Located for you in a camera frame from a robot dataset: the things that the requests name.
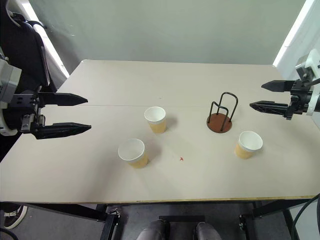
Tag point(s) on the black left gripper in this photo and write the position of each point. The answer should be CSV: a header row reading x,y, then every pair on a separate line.
x,y
23,105

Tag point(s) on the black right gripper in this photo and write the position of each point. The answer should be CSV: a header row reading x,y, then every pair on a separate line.
x,y
301,98

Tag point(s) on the brown ribbed paper cup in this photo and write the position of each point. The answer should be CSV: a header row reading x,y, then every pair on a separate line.
x,y
132,152
156,121
248,146

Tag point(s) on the dark sneaker with white sole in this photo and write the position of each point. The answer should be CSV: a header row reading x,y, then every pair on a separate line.
x,y
13,216

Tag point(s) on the dark rounded grey shape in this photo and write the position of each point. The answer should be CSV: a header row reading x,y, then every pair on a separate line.
x,y
155,231
207,231

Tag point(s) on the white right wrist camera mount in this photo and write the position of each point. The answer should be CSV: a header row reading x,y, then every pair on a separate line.
x,y
312,60

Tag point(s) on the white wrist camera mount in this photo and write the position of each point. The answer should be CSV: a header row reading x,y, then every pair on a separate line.
x,y
10,80
312,60

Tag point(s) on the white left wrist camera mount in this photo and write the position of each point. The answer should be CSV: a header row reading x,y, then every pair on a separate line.
x,y
10,80

